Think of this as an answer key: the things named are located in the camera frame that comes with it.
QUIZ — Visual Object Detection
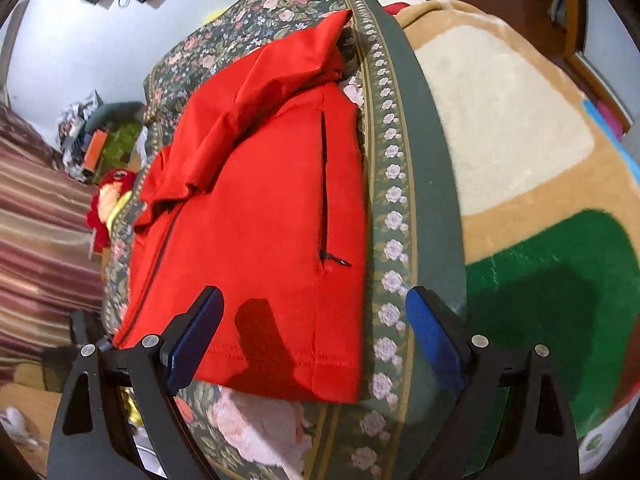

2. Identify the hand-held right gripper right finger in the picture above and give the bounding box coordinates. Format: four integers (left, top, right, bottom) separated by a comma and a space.
405, 286, 581, 480

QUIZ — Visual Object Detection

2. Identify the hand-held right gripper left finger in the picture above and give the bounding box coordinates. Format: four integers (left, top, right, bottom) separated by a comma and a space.
47, 286, 225, 480

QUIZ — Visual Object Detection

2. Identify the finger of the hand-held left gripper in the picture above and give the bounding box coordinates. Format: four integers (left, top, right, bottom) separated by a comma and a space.
70, 309, 117, 356

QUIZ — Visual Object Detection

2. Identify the red zip jacket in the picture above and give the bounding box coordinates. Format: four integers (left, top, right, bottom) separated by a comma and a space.
114, 10, 371, 403

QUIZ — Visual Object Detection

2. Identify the pile of clothes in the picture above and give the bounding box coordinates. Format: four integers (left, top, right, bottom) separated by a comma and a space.
57, 90, 146, 181

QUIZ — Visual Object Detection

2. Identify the brown striped curtain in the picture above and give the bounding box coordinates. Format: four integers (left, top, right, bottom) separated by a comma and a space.
0, 105, 109, 386

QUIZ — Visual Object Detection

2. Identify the yellow cloth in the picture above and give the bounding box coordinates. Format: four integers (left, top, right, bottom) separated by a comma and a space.
102, 190, 134, 232

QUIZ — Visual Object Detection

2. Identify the red plush toy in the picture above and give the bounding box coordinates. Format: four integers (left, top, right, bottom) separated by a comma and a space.
86, 169, 139, 254

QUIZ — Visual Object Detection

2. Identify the green floral bedspread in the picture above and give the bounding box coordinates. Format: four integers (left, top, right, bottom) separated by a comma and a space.
102, 0, 468, 480

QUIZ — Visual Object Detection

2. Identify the orange box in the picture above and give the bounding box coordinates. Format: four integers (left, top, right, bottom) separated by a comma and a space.
82, 130, 111, 171

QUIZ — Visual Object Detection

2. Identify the green patterned cloth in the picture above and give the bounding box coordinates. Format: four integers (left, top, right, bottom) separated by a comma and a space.
100, 121, 144, 171

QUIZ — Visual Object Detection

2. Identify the beige and green plush blanket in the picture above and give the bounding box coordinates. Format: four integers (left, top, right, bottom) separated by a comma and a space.
360, 0, 640, 480

